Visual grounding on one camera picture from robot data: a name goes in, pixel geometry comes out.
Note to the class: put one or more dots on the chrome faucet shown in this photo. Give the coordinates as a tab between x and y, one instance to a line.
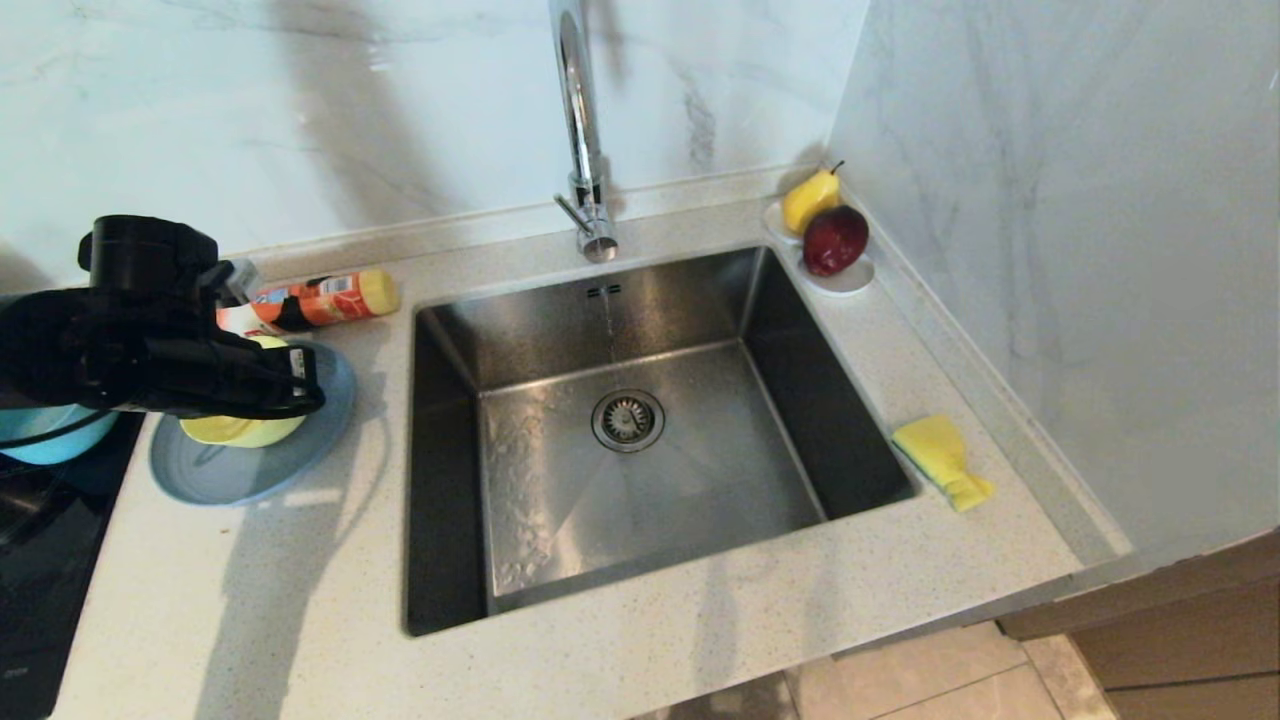
583	120

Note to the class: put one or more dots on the stainless steel sink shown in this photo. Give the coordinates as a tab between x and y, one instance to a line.
560	500

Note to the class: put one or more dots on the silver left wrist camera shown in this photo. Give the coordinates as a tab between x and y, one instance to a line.
240	278

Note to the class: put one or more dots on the black induction cooktop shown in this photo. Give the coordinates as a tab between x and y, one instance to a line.
50	600

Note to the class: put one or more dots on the yellow-green bowl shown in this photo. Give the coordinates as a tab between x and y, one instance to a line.
240	430

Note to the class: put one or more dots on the yellow sponge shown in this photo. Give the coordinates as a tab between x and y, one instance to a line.
935	450

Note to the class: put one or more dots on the dark red apple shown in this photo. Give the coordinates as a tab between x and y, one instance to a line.
836	241

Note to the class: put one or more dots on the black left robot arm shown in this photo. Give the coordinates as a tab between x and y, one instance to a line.
100	300

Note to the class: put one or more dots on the orange dish soap bottle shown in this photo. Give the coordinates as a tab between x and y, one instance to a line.
330	298

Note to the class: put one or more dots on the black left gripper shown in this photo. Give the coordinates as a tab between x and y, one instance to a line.
220	375

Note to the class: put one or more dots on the yellow pear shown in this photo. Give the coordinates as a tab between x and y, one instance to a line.
808	200

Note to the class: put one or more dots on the teal bowl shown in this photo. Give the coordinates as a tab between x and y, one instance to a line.
50	440

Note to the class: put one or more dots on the metal sink drain strainer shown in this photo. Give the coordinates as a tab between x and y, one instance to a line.
628	420

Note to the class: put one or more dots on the small white fruit dish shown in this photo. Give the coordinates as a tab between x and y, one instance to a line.
850	283

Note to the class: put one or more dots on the gray plate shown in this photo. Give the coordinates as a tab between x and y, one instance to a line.
260	470

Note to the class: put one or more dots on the light wooden cabinet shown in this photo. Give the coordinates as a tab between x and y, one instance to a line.
1200	640

